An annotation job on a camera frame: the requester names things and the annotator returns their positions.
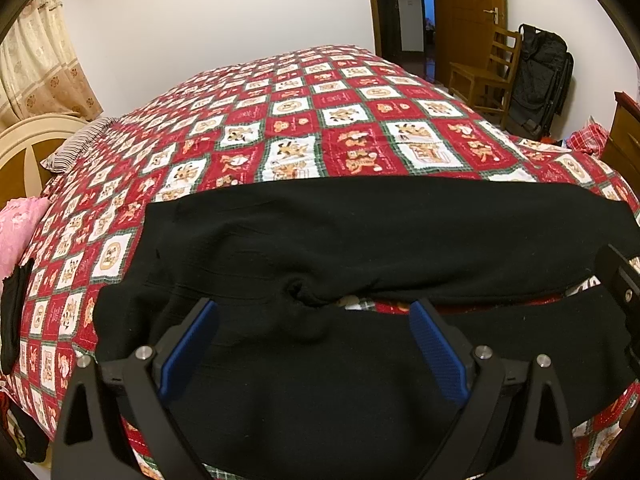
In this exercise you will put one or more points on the cream wooden headboard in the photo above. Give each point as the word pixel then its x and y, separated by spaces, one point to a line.
pixel 24 145

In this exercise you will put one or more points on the black pants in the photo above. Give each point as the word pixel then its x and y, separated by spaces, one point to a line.
pixel 295 386

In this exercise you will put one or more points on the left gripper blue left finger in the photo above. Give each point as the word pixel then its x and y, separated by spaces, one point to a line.
pixel 181 349

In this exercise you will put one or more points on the wooden chair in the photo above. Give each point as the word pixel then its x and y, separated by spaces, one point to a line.
pixel 488 89

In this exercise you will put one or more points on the pink fluffy pillow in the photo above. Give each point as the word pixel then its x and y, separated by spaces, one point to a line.
pixel 18 222

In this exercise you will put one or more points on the beige patterned curtain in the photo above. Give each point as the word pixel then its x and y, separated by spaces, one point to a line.
pixel 40 71

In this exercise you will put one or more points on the striped grey pillow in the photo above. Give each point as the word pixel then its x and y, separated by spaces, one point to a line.
pixel 62 160

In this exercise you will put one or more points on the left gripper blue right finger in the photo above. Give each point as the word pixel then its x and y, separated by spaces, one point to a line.
pixel 445 350

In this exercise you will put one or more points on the brown wooden dresser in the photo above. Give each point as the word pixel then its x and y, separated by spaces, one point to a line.
pixel 622 151

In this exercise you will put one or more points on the red plaid bag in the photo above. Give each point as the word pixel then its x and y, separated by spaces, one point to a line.
pixel 590 139

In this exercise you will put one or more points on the black folded stroller bag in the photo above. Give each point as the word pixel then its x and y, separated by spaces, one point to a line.
pixel 542 80

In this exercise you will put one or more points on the red patchwork bear bedspread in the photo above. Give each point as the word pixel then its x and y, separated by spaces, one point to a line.
pixel 331 111

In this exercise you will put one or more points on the brown wooden door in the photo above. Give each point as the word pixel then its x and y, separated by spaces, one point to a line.
pixel 463 31

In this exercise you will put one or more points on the folded black garment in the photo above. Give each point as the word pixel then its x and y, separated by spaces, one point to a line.
pixel 12 303

